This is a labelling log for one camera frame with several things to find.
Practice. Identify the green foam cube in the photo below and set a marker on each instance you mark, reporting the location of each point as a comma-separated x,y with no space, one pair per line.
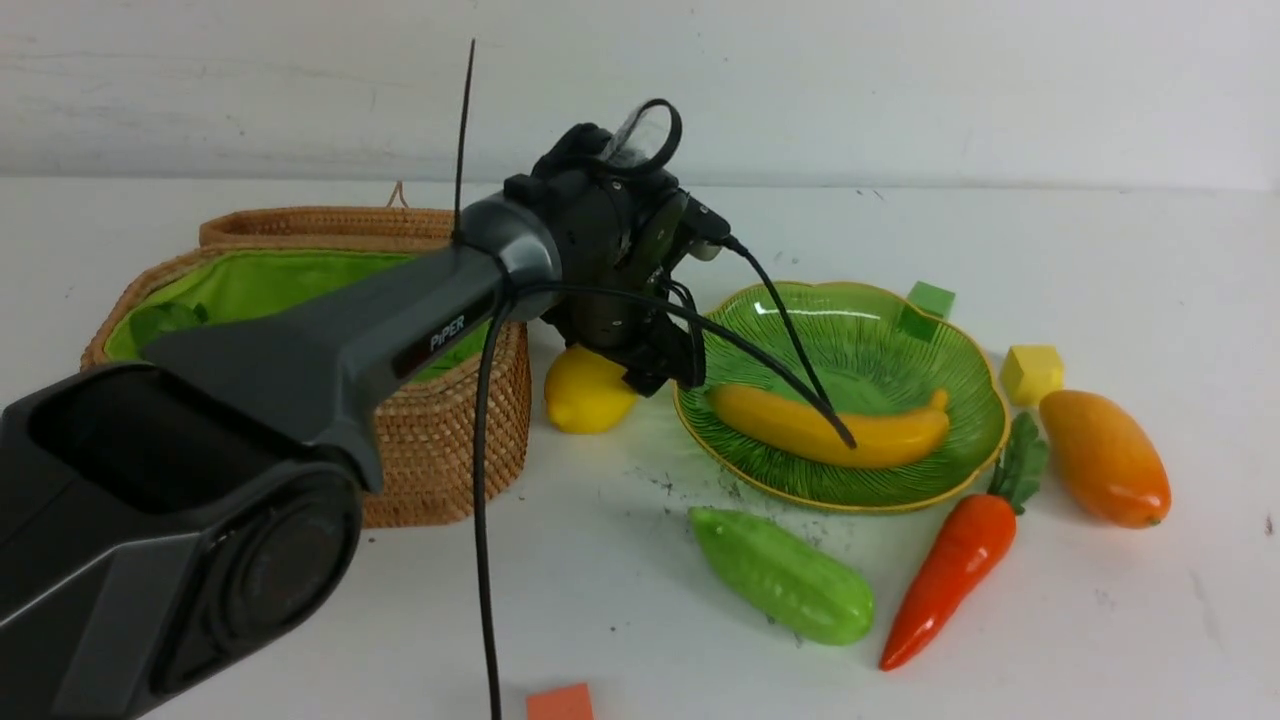
927,307

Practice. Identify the yellow plastic banana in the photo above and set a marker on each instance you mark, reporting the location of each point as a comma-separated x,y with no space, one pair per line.
882,441

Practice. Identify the yellow plastic lemon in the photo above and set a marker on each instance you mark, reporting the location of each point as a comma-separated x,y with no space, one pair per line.
586,394

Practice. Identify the green leaf-shaped glass plate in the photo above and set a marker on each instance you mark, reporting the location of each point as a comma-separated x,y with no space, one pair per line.
875,354

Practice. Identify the orange yellow plastic mango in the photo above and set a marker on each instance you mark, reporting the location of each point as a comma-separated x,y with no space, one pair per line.
1108,464

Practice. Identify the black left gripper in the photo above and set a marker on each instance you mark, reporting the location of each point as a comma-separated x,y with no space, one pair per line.
620,228

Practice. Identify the orange foam cube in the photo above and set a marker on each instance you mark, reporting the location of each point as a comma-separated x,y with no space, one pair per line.
570,702

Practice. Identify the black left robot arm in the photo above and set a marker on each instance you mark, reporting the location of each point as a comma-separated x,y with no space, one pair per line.
165,519

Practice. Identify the yellow foam cube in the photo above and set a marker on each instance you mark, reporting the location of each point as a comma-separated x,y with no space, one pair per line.
1031,372

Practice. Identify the woven rattan basket lid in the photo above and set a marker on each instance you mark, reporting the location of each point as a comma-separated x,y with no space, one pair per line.
394,227

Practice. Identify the woven rattan basket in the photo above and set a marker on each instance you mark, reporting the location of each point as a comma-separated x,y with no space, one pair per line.
424,431

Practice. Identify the green plastic cucumber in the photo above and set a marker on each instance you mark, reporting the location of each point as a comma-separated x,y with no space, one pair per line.
795,584

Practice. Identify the orange plastic carrot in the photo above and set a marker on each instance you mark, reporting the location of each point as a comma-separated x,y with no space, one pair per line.
972,540

